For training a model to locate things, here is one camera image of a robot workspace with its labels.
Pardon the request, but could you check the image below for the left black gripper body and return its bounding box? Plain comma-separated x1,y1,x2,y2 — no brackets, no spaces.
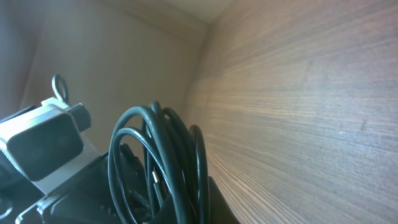
15,144,149,224

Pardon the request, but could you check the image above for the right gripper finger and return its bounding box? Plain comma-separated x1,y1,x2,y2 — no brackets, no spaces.
155,176,239,224

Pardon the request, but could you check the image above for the black USB cable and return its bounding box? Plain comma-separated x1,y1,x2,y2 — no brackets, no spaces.
107,101,211,224

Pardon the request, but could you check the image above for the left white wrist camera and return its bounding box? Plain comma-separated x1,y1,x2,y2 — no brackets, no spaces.
1,98,101,194

